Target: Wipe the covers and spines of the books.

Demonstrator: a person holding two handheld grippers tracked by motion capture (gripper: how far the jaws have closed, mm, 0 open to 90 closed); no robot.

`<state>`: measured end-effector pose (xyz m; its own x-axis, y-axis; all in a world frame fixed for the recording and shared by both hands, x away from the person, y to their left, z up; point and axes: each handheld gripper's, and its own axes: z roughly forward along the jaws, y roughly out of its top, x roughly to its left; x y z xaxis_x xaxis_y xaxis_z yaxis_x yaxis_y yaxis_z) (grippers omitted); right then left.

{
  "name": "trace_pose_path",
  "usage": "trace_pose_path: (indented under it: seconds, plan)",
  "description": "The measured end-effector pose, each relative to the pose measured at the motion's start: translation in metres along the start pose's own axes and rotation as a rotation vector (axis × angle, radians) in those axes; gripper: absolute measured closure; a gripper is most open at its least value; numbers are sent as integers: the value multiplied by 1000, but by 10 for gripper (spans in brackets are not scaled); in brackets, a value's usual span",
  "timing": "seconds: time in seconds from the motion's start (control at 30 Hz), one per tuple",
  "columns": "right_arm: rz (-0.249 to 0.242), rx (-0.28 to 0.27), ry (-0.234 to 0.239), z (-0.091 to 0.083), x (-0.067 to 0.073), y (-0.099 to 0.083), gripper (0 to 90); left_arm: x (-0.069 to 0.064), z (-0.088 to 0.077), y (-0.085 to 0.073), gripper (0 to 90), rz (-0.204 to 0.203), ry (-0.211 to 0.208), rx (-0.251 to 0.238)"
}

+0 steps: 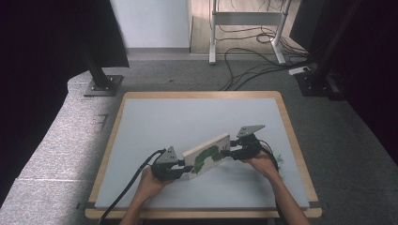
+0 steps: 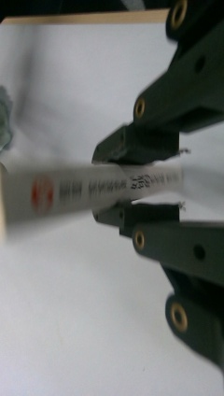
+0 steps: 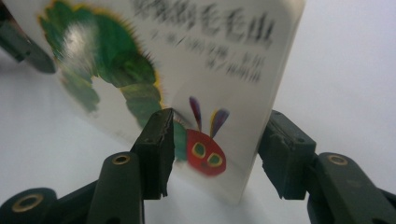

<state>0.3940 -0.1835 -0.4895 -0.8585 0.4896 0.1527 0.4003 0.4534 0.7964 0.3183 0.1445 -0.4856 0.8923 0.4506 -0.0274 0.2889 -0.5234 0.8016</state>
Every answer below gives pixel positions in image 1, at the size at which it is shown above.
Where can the white power strip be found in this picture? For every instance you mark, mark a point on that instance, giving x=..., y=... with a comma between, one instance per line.
x=298, y=70

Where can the black curtain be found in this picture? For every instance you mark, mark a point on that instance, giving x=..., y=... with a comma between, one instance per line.
x=375, y=62
x=37, y=47

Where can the caterpillar picture book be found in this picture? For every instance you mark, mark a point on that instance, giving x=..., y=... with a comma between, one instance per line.
x=208, y=156

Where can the light blue table mat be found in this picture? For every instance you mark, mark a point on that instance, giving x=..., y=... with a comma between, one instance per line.
x=187, y=118

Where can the black stand with grey base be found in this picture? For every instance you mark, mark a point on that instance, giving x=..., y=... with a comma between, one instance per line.
x=103, y=86

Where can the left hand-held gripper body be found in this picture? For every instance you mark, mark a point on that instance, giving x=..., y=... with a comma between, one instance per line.
x=165, y=165

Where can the black tape strip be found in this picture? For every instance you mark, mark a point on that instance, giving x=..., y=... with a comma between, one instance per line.
x=319, y=205
x=87, y=205

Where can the person's right hand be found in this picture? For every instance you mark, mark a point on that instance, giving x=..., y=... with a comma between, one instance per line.
x=264, y=164

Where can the wooden table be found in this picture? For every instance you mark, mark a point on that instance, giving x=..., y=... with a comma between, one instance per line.
x=200, y=94

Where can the white desk frame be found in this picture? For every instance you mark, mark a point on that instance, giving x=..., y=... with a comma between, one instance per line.
x=247, y=18

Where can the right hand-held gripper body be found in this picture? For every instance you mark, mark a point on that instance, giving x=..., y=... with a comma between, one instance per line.
x=248, y=146

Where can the person's left hand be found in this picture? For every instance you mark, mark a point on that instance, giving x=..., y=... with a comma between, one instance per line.
x=151, y=186

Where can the grey padded block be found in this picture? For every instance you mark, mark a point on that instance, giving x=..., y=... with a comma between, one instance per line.
x=47, y=140

